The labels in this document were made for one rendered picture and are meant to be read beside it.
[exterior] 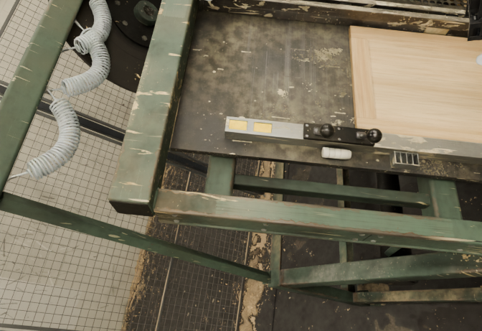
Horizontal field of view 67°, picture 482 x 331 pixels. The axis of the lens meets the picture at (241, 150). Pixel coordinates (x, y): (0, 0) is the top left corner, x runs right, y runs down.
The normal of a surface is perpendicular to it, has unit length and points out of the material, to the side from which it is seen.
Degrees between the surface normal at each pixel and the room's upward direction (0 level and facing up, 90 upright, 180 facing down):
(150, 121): 54
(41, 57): 90
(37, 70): 90
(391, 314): 0
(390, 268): 0
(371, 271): 0
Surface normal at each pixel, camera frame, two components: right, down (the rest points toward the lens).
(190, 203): 0.05, -0.46
